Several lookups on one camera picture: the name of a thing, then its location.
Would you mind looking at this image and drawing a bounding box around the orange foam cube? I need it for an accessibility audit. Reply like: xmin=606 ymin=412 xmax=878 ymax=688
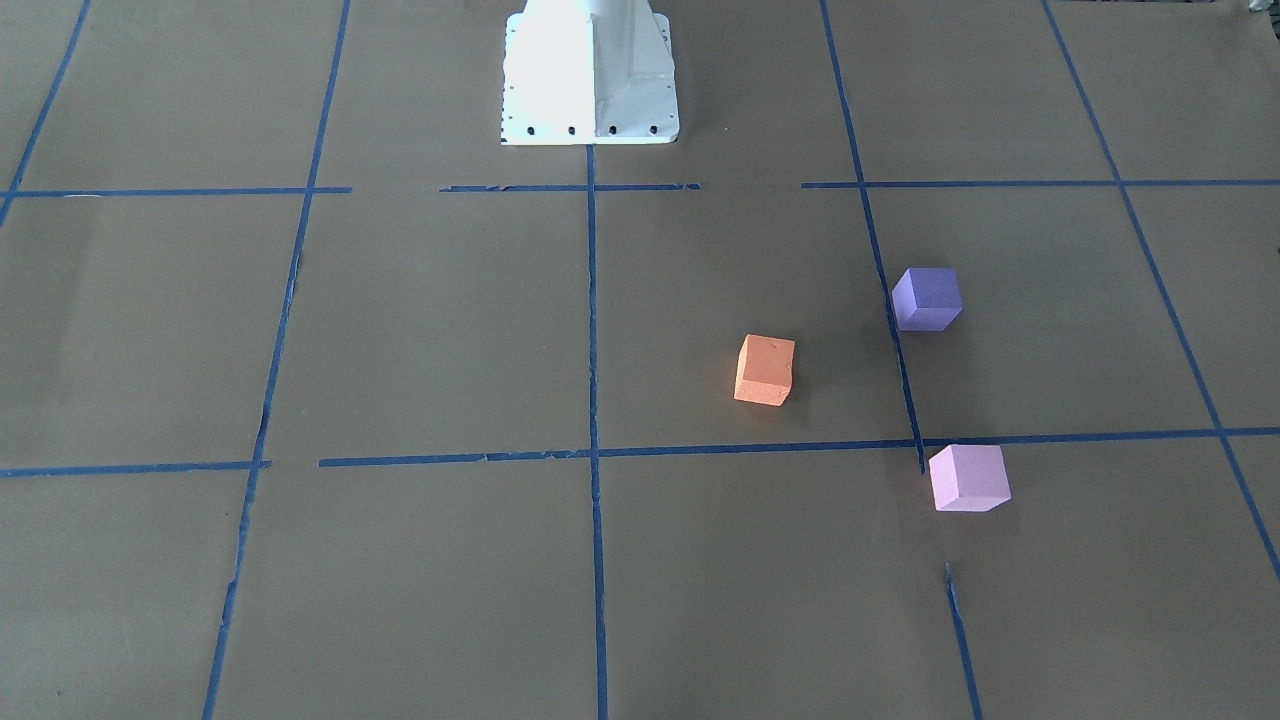
xmin=733 ymin=334 xmax=796 ymax=407

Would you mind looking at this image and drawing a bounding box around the purple foam cube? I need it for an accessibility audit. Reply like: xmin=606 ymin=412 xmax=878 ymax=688
xmin=891 ymin=266 xmax=964 ymax=332

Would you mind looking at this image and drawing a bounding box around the brown paper mat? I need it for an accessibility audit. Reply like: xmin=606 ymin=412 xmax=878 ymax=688
xmin=3 ymin=1 xmax=1277 ymax=719

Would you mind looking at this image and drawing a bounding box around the pink foam cube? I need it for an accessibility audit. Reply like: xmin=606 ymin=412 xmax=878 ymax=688
xmin=928 ymin=445 xmax=1012 ymax=512

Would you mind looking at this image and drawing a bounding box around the white pedestal column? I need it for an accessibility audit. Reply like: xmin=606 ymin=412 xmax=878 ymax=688
xmin=500 ymin=1 xmax=681 ymax=146

